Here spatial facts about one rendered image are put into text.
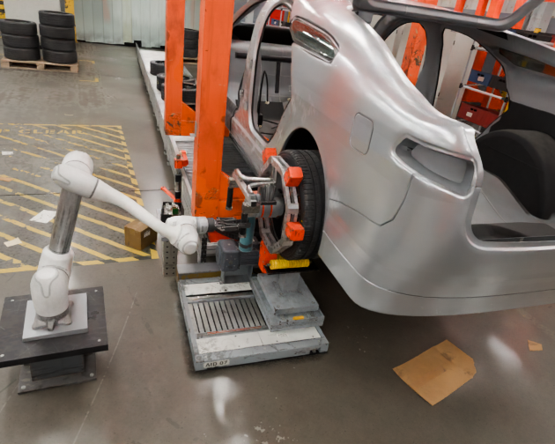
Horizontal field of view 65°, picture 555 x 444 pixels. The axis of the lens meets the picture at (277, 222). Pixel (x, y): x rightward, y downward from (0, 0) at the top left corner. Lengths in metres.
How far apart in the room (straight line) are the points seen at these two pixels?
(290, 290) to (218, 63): 1.47
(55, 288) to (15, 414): 0.63
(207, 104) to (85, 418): 1.81
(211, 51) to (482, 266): 1.81
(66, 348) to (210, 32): 1.82
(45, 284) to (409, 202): 1.72
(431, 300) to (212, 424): 1.24
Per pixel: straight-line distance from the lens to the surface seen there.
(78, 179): 2.14
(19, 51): 10.64
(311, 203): 2.31
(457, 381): 3.05
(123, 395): 2.58
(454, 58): 7.08
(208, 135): 2.78
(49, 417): 2.56
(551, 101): 3.55
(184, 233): 2.12
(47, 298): 2.42
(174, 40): 4.60
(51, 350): 2.44
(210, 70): 2.69
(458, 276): 1.90
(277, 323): 2.77
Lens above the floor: 1.94
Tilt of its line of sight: 27 degrees down
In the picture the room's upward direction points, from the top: 8 degrees clockwise
